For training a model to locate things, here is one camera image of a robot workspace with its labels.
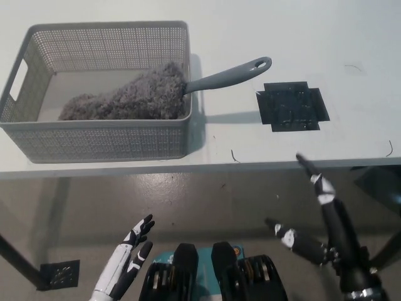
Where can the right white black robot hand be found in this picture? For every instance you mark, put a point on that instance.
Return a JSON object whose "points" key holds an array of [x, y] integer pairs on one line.
{"points": [[338, 225]]}

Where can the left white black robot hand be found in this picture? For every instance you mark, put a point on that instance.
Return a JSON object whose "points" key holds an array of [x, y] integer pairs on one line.
{"points": [[119, 260]]}

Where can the grey fluffy duster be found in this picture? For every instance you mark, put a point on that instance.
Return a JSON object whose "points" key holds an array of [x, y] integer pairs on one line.
{"points": [[141, 94]]}

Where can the black robot body teal tops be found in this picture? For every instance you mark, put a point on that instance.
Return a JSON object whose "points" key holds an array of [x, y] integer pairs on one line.
{"points": [[225, 266]]}

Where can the black tape patch on desk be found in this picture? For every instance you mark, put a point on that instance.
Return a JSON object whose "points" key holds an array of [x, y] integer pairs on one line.
{"points": [[291, 106]]}

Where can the black table leg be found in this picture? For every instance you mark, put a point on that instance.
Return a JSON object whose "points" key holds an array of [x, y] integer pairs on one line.
{"points": [[388, 251], [18, 257]]}

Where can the black floor plate left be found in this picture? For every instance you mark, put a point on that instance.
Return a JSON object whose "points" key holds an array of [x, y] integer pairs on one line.
{"points": [[61, 274]]}

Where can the dark under-table plate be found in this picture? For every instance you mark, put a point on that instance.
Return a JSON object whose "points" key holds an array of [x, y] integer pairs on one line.
{"points": [[382, 185]]}

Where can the thin black thread piece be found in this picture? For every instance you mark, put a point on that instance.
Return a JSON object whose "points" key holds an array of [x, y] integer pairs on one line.
{"points": [[352, 66], [391, 150], [235, 157]]}

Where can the grey perforated plastic basket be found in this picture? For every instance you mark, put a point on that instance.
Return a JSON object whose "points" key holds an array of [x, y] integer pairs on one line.
{"points": [[94, 141]]}

